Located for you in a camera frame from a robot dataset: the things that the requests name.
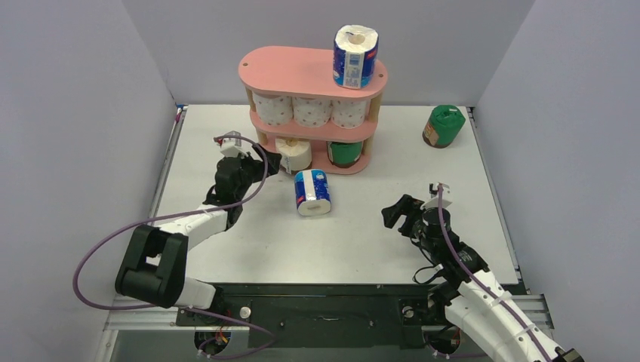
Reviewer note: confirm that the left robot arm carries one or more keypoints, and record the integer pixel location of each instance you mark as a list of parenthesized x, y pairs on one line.
[(154, 266)]

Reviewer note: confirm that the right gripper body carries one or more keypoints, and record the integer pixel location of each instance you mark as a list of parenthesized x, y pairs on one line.
[(407, 215)]

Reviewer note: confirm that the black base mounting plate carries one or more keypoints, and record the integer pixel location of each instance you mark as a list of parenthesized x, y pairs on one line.
[(341, 315)]

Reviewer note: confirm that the white dotted roll shelf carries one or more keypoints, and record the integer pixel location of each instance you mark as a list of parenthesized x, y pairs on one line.
[(348, 114)]

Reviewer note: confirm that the brown green roll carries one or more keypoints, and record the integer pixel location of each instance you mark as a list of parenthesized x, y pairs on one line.
[(344, 155)]

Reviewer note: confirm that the beige brown roll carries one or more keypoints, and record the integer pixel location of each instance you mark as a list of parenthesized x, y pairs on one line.
[(296, 154)]

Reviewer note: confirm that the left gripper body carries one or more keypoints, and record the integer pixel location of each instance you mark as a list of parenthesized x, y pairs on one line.
[(253, 173)]

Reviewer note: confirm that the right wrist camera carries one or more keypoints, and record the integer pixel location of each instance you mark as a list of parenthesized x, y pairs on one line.
[(439, 194)]

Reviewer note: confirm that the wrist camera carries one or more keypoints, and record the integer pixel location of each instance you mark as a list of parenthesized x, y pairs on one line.
[(230, 145), (439, 194)]

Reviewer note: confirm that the pink three-tier shelf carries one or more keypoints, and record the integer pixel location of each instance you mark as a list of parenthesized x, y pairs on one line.
[(308, 73)]

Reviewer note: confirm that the white dotted roll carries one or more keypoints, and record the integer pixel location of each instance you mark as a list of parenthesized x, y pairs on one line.
[(311, 112), (274, 110)]

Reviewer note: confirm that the blue white roll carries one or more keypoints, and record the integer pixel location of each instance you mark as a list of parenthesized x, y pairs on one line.
[(354, 56), (312, 194)]

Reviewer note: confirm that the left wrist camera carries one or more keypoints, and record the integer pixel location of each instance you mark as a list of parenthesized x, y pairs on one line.
[(230, 145)]

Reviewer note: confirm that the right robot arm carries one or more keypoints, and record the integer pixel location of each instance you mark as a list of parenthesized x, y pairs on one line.
[(471, 298)]

